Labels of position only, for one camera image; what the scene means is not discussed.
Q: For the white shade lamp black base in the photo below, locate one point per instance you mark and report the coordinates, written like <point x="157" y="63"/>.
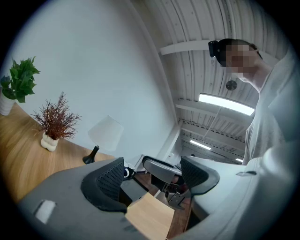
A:
<point x="106" y="132"/>

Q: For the person's head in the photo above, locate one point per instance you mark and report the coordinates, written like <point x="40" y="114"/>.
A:
<point x="243" y="61"/>

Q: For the long ceiling light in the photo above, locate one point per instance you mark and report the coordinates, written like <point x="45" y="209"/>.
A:
<point x="239" y="160"/>
<point x="226" y="103"/>
<point x="200" y="144"/>

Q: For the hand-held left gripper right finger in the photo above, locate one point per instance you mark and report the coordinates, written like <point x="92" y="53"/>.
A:
<point x="197" y="177"/>

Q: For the green plant in white pot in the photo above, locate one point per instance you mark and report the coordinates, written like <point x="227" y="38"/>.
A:
<point x="21" y="79"/>

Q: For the red-brown plant in white vase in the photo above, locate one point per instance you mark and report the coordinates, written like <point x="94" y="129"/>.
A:
<point x="56" y="119"/>

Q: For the grey office chair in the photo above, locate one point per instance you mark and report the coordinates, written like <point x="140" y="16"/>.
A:
<point x="159" y="168"/>

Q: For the person's white shirt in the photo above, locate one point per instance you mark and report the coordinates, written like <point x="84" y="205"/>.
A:
<point x="274" y="112"/>

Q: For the black head-worn camera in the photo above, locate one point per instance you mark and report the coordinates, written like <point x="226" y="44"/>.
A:
<point x="212" y="48"/>

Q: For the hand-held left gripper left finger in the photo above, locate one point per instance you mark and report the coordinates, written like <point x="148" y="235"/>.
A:
<point x="109" y="180"/>

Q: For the round grey ceiling fixture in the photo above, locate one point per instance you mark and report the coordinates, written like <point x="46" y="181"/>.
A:
<point x="231" y="84"/>

